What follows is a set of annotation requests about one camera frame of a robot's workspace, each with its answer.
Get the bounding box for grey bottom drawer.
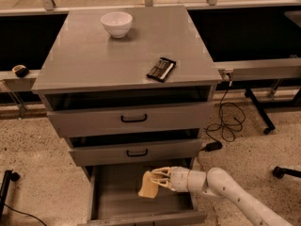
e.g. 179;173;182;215
79;159;206;226

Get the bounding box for black caster wheel right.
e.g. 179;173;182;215
272;166;301;179

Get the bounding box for black yellow tape measure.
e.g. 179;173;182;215
12;65;29;78

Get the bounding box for yellow sponge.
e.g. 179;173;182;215
138;171;160;199

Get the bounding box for black middle drawer handle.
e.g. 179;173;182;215
126;149;149;157

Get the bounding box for grey drawer cabinet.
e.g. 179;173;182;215
31;5;223;226

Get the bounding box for grey top drawer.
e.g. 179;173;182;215
48;102;214;137

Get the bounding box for black drawer handle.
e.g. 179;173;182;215
120;114;148;123
126;149;149;157

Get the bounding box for white ceramic bowl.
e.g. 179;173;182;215
101;11;133;38

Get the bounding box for silver cable clamp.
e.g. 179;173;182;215
222;69;233;81

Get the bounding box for grey middle drawer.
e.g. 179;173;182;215
70;138;201;167

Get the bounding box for grey drawer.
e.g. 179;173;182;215
70;138;201;167
79;159;206;226
48;102;214;137

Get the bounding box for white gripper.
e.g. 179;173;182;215
150;167;190;192

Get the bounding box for black power cable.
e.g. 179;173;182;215
204;77;246;143

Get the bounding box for black power adapter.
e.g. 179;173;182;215
204;141;223;152

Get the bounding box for black top drawer handle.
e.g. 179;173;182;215
120;114;148;123

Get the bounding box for black table leg with caster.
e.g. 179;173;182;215
245;88;276;135

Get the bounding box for black stand leg left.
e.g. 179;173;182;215
0;169;20;220

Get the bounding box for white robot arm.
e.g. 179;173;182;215
149;167;293;226

